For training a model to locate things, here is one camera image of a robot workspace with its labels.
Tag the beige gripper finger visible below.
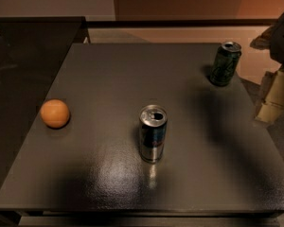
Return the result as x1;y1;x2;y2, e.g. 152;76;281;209
255;68;284;124

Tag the silver blue redbull can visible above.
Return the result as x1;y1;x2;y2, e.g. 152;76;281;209
139;105;168;164

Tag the green soda can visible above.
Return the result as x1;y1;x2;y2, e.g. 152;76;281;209
209;42;241;86

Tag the orange fruit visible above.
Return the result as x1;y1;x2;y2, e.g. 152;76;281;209
40;99;70;129

